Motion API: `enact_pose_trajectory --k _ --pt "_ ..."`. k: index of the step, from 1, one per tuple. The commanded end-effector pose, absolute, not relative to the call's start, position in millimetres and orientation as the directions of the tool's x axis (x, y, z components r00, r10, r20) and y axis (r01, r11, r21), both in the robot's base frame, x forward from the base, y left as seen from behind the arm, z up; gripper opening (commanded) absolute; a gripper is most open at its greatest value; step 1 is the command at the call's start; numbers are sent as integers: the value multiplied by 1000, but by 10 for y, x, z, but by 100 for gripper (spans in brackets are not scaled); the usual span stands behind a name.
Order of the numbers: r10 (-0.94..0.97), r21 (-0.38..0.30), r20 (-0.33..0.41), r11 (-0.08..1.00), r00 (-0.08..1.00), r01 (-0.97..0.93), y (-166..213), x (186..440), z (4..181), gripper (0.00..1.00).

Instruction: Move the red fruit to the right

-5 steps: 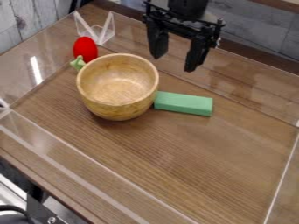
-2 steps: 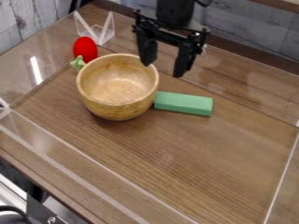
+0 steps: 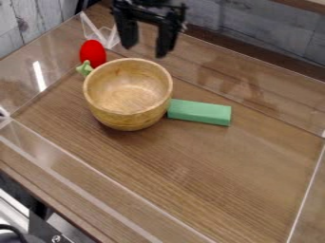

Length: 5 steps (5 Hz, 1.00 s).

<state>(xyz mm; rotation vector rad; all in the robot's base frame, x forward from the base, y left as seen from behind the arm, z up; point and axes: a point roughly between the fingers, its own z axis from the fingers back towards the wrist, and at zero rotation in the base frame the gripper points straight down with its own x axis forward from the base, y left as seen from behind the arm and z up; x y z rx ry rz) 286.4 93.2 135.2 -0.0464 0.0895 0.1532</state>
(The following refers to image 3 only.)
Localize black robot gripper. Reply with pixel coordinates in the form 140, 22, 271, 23
111, 0, 187, 58

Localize red toy fruit green stem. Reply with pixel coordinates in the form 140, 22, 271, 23
76, 40, 107, 77

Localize light wooden bowl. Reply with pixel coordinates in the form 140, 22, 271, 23
83, 58, 174, 131

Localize green rectangular block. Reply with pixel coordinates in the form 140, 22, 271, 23
167, 99, 233, 126

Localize clear acrylic tray wall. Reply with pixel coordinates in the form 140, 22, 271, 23
0, 19, 325, 243

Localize black metal table frame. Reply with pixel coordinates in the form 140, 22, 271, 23
0, 172, 95, 243

